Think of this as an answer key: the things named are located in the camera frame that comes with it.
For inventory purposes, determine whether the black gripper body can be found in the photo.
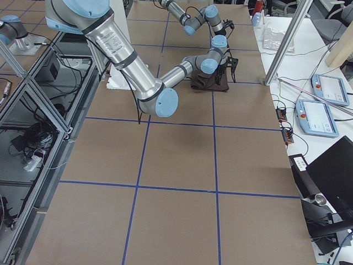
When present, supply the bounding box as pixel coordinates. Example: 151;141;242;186
217;27;227;36
216;62;229;80

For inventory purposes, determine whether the brown t-shirt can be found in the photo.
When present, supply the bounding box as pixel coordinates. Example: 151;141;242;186
190;71;229;92

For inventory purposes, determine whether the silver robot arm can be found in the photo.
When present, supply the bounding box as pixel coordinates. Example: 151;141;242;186
1;1;226;50
45;1;229;118

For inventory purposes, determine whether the red fire extinguisher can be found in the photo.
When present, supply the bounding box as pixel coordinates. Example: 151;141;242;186
254;0;264;14

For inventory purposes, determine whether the silver foil bag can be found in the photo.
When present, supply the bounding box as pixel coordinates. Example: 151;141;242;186
263;27;286;51

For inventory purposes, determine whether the orange circuit board far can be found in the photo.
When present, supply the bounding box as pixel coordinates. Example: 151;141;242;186
275;108;287;122

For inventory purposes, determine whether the orange circuit board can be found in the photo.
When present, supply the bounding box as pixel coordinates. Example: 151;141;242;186
275;108;287;122
281;127;294;145

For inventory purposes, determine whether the orange circuit board near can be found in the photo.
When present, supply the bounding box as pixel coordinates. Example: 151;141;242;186
281;127;294;145

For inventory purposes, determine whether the near teach pendant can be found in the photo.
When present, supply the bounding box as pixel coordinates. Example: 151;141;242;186
295;99;339;138

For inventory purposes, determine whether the teach pendant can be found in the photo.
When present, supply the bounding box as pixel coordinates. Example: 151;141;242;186
311;74;350;107
295;99;339;138

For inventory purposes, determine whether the far teach pendant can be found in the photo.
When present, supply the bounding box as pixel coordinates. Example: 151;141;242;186
311;74;350;107

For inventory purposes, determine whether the black box white label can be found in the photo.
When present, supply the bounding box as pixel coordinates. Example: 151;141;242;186
288;154;308;172

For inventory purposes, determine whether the wooden beam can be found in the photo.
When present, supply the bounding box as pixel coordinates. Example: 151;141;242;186
325;21;352;67

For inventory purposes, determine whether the black laptop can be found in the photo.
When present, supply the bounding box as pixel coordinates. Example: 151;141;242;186
307;136;352;220

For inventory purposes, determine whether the silver metal cup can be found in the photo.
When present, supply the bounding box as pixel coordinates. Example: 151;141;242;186
309;193;327;206

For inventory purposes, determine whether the grey power adapter box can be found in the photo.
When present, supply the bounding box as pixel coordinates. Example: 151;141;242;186
35;59;60;82

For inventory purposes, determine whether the white power strip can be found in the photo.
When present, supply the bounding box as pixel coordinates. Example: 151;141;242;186
23;155;42;172

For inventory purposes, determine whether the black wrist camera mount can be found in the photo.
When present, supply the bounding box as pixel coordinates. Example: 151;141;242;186
226;56;239;72
222;19;235;30

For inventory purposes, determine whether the aluminium frame post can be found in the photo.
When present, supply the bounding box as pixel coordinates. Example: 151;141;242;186
264;0;313;86

